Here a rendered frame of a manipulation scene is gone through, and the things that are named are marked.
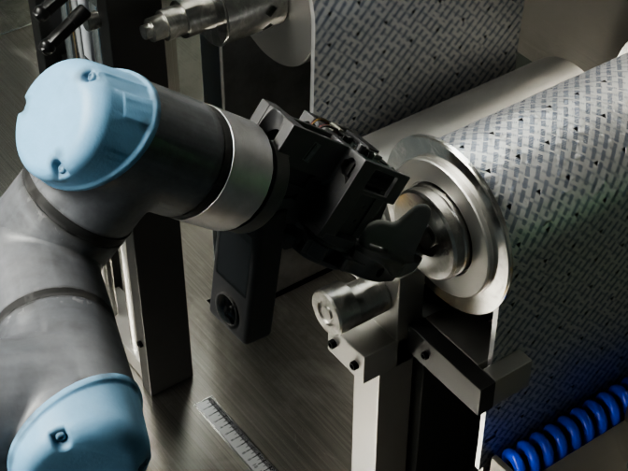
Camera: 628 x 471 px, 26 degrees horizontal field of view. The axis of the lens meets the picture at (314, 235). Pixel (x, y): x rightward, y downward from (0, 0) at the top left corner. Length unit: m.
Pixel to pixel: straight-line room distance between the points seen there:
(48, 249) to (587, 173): 0.43
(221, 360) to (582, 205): 0.51
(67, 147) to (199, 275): 0.77
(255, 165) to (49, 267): 0.14
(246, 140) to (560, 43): 0.61
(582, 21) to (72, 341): 0.75
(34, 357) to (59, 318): 0.04
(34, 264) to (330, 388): 0.65
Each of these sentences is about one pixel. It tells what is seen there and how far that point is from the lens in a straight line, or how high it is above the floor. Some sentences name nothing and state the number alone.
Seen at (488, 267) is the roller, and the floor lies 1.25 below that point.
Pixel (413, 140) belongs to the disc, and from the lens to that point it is 1.03.
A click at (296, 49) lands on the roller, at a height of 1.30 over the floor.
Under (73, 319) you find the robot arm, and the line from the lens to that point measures 0.76.
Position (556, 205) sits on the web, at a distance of 1.03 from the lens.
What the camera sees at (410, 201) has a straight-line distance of 1.03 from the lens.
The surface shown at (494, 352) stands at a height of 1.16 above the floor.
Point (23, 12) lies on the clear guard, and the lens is 1.95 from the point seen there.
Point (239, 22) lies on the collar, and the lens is 1.11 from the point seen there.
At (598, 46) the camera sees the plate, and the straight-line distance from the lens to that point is 1.35.
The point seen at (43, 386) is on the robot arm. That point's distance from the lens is 0.73.
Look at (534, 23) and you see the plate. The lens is 1.41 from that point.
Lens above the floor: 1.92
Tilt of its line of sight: 41 degrees down
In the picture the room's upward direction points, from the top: straight up
